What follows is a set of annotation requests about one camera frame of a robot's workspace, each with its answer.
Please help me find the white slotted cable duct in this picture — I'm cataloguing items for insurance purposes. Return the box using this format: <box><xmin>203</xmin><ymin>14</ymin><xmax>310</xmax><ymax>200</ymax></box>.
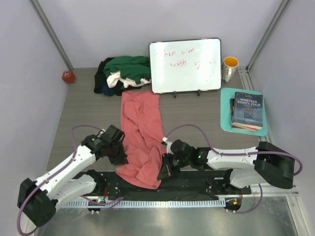
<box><xmin>62</xmin><ymin>198</ymin><xmax>226</xmax><ymax>209</ymax></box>

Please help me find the teal tray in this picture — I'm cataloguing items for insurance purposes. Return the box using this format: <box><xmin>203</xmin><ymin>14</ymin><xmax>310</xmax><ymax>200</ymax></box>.
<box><xmin>220</xmin><ymin>88</ymin><xmax>268</xmax><ymax>137</ymax></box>

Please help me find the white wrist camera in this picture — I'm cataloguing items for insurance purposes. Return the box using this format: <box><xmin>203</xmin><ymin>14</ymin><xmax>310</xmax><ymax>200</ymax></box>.
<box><xmin>97</xmin><ymin>129</ymin><xmax>106</xmax><ymax>137</ymax></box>
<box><xmin>161</xmin><ymin>137</ymin><xmax>173</xmax><ymax>154</ymax></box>

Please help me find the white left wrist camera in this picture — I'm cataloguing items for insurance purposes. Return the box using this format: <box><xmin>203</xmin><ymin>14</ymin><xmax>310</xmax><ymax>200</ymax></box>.
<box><xmin>97</xmin><ymin>129</ymin><xmax>106</xmax><ymax>137</ymax></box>

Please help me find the red cube eraser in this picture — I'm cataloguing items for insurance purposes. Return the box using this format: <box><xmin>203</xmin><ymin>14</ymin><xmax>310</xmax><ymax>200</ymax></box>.
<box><xmin>62</xmin><ymin>71</ymin><xmax>76</xmax><ymax>84</ymax></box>

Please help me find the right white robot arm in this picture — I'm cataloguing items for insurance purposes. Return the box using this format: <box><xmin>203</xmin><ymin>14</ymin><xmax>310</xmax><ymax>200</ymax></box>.
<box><xmin>157</xmin><ymin>140</ymin><xmax>295</xmax><ymax>194</ymax></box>

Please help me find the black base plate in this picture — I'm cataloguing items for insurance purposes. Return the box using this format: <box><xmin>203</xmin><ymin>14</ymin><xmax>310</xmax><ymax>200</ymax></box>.
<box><xmin>87</xmin><ymin>170</ymin><xmax>252</xmax><ymax>201</ymax></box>

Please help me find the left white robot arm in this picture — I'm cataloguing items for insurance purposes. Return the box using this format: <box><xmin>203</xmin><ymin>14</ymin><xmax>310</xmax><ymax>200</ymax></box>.
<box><xmin>17</xmin><ymin>125</ymin><xmax>127</xmax><ymax>227</ymax></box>

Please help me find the pink t shirt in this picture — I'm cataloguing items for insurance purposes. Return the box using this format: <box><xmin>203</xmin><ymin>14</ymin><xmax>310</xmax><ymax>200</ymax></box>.
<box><xmin>116</xmin><ymin>91</ymin><xmax>166</xmax><ymax>189</ymax></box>

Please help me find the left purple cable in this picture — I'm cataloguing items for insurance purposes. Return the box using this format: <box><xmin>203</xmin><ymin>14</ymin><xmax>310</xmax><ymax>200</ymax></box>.
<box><xmin>17</xmin><ymin>124</ymin><xmax>106</xmax><ymax>235</ymax></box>

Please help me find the black t shirt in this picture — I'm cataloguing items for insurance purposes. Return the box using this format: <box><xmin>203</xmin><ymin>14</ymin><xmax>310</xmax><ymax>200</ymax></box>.
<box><xmin>94</xmin><ymin>58</ymin><xmax>122</xmax><ymax>97</ymax></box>

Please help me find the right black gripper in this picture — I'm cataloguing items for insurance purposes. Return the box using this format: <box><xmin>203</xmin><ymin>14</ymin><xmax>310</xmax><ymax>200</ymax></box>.
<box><xmin>158</xmin><ymin>152</ymin><xmax>191</xmax><ymax>180</ymax></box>

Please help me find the yellow white mug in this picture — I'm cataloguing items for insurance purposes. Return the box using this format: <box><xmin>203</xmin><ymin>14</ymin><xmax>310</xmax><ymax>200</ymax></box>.
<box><xmin>221</xmin><ymin>57</ymin><xmax>239</xmax><ymax>82</ymax></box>

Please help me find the white dry-erase board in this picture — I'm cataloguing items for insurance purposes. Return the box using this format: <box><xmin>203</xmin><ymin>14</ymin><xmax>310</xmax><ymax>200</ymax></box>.
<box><xmin>149</xmin><ymin>38</ymin><xmax>221</xmax><ymax>94</ymax></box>

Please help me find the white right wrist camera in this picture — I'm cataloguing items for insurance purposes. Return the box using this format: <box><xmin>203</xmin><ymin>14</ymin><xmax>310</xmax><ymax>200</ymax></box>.
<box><xmin>161</xmin><ymin>137</ymin><xmax>173</xmax><ymax>154</ymax></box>

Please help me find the green t shirt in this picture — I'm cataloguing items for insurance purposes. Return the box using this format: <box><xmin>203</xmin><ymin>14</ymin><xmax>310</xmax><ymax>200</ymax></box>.
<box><xmin>103</xmin><ymin>56</ymin><xmax>151</xmax><ymax>84</ymax></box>

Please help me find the blue 1984 book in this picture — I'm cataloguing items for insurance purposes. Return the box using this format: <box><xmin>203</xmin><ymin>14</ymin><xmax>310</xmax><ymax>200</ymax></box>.
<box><xmin>231</xmin><ymin>92</ymin><xmax>263</xmax><ymax>130</ymax></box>

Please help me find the white t shirt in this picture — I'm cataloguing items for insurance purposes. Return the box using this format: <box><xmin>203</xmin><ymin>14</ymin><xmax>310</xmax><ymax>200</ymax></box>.
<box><xmin>107</xmin><ymin>71</ymin><xmax>151</xmax><ymax>89</ymax></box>

